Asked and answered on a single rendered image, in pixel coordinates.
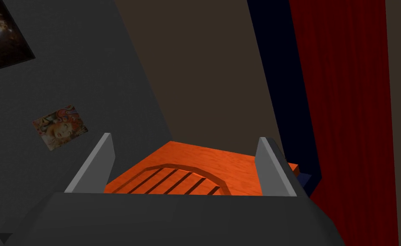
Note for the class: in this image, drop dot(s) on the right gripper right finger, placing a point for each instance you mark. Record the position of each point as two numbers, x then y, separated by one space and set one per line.
272 171

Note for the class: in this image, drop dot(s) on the orange wooden cupboard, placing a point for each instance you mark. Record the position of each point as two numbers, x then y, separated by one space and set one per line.
200 167

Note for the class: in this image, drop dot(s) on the red curtain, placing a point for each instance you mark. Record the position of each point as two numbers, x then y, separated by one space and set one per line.
347 112

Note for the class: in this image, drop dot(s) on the dark window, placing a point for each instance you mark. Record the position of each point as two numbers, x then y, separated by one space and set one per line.
282 89

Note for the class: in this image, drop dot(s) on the dark brown picture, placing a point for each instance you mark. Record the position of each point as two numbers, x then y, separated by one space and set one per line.
2 34

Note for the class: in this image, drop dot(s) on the colourful portrait picture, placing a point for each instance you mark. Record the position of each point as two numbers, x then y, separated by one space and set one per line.
60 127

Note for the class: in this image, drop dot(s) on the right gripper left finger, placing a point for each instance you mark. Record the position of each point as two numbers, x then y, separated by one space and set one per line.
96 167

